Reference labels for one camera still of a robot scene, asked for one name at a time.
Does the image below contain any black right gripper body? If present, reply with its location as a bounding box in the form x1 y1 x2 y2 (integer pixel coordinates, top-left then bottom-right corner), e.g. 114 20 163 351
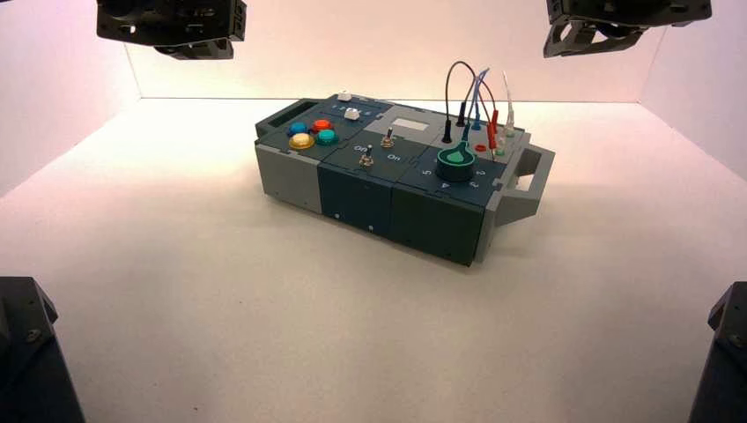
543 0 714 58

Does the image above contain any teal and grey control box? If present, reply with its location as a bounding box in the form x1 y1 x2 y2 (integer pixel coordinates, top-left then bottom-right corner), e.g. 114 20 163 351
255 93 556 268

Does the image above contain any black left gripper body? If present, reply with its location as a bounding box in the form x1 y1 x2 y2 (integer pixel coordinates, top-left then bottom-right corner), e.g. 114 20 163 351
96 0 248 61

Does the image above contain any green rotary knob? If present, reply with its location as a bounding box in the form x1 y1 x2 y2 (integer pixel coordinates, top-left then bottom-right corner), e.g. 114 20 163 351
436 145 475 183

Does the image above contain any clear white patch cable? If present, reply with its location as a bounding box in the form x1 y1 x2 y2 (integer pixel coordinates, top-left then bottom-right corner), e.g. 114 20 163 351
496 70 518 147

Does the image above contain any blue patch cable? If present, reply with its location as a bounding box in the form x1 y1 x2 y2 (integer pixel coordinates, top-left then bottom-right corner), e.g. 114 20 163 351
462 68 492 143

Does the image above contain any black patch cable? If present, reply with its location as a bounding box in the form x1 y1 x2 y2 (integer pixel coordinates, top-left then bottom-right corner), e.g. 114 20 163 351
441 60 477 145

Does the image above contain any red patch cable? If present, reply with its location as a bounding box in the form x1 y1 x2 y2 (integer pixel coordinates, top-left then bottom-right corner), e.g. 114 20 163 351
463 76 500 161

